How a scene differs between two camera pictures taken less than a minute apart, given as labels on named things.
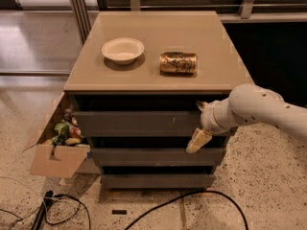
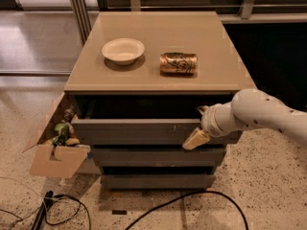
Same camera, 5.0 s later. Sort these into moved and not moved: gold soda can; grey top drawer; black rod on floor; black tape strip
Moved: grey top drawer
Not moved: gold soda can; black tape strip; black rod on floor
